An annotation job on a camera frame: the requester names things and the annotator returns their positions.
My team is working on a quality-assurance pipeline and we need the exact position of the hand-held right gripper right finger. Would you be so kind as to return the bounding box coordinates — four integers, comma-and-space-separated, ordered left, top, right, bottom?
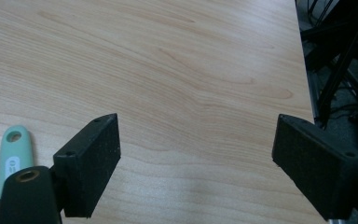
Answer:
271, 113, 358, 221

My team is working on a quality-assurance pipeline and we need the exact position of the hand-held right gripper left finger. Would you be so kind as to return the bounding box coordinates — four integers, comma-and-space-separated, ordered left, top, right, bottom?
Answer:
52, 113, 122, 218

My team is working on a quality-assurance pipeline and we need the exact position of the black metal stand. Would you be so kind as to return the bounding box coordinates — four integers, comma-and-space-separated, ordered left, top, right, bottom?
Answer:
300, 18, 358, 129

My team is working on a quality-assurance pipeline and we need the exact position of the black cable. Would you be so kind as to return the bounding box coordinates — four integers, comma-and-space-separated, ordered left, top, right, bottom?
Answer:
304, 0, 339, 27

